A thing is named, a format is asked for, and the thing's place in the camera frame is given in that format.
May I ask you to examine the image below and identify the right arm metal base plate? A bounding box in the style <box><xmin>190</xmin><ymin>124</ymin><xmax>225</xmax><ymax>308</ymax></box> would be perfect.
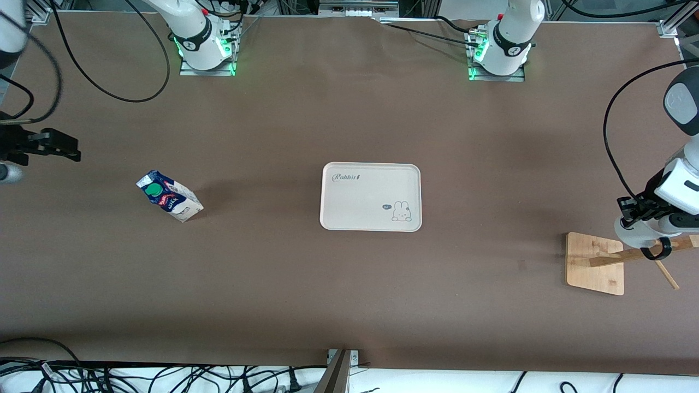
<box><xmin>180</xmin><ymin>27</ymin><xmax>237</xmax><ymax>76</ymax></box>

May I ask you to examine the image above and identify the blue white milk carton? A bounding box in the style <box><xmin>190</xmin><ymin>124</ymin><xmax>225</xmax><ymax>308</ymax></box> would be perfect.
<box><xmin>135</xmin><ymin>170</ymin><xmax>204</xmax><ymax>223</ymax></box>

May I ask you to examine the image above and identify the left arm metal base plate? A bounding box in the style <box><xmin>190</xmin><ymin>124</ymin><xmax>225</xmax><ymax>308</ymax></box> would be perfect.
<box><xmin>467</xmin><ymin>30</ymin><xmax>526</xmax><ymax>82</ymax></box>

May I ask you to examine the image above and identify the thin black table cable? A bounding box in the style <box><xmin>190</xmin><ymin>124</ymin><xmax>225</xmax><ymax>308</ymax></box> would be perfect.
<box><xmin>436</xmin><ymin>15</ymin><xmax>488</xmax><ymax>34</ymax></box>
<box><xmin>377</xmin><ymin>21</ymin><xmax>481</xmax><ymax>48</ymax></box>

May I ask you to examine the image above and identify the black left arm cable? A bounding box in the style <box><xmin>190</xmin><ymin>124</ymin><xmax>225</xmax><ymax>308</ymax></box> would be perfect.
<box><xmin>562</xmin><ymin>0</ymin><xmax>699</xmax><ymax>200</ymax></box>

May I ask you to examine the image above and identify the white power strip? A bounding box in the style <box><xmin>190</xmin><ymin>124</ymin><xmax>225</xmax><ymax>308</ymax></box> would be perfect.
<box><xmin>319</xmin><ymin>0</ymin><xmax>400</xmax><ymax>17</ymax></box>

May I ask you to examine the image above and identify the white cup black handle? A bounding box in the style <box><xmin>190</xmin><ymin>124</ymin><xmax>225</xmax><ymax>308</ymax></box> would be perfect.
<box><xmin>614</xmin><ymin>216</ymin><xmax>673</xmax><ymax>261</ymax></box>

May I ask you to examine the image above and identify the metal frame bracket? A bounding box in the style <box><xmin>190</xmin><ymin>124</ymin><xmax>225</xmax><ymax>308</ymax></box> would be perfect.
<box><xmin>313</xmin><ymin>348</ymin><xmax>361</xmax><ymax>393</ymax></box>

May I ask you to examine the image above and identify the cream rabbit print tray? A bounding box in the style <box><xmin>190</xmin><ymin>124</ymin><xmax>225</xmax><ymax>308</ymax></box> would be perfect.
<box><xmin>319</xmin><ymin>162</ymin><xmax>422</xmax><ymax>233</ymax></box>

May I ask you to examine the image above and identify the wooden cup rack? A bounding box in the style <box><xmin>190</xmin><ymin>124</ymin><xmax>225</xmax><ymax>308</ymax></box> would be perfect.
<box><xmin>565</xmin><ymin>229</ymin><xmax>699</xmax><ymax>296</ymax></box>

